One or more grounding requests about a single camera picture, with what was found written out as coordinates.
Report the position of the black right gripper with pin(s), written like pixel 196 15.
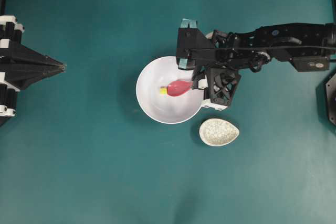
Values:
pixel 196 52

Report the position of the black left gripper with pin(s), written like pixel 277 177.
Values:
pixel 23 66

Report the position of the yellow hexagonal prism block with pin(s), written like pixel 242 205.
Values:
pixel 163 90

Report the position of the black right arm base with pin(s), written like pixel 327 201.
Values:
pixel 325 94

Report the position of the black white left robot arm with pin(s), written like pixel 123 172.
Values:
pixel 11 31

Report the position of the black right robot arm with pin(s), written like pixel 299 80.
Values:
pixel 307 47

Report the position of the white round bowl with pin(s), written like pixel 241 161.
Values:
pixel 161 107

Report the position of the speckled egg-shaped dish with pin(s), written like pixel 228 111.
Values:
pixel 218 132

